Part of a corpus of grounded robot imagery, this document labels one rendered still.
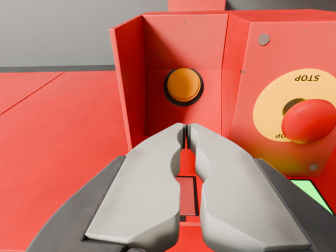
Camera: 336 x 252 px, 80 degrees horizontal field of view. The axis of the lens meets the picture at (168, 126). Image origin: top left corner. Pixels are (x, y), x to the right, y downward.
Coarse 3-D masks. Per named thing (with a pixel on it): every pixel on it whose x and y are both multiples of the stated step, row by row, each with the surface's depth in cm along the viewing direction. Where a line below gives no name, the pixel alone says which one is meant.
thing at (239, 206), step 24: (192, 144) 12; (216, 144) 10; (216, 168) 8; (240, 168) 8; (216, 192) 7; (240, 192) 7; (264, 192) 7; (216, 216) 6; (240, 216) 6; (264, 216) 6; (288, 216) 6; (216, 240) 7; (240, 240) 6; (264, 240) 6; (288, 240) 6
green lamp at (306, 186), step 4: (292, 180) 22; (296, 180) 22; (300, 180) 22; (296, 184) 21; (300, 184) 21; (304, 184) 21; (308, 184) 21; (304, 188) 21; (308, 188) 21; (312, 188) 21; (308, 192) 20; (312, 192) 20; (316, 192) 20; (312, 196) 20; (316, 196) 20; (316, 200) 19; (320, 200) 19; (324, 204) 19; (328, 208) 19
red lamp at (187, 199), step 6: (180, 180) 22; (186, 180) 22; (192, 180) 22; (180, 186) 21; (186, 186) 21; (192, 186) 21; (180, 192) 21; (186, 192) 21; (192, 192) 20; (180, 198) 20; (186, 198) 20; (192, 198) 20; (180, 204) 19; (186, 204) 19; (192, 204) 19; (180, 210) 19; (186, 210) 19; (192, 210) 19
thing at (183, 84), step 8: (176, 72) 23; (184, 72) 23; (192, 72) 23; (168, 80) 23; (176, 80) 23; (184, 80) 23; (192, 80) 23; (168, 88) 23; (176, 88) 23; (184, 88) 23; (192, 88) 23; (176, 96) 23; (184, 96) 23; (192, 96) 23
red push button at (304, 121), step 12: (288, 108) 17; (300, 108) 15; (312, 108) 15; (324, 108) 15; (288, 120) 16; (300, 120) 15; (312, 120) 15; (324, 120) 15; (288, 132) 16; (300, 132) 16; (312, 132) 16; (324, 132) 16
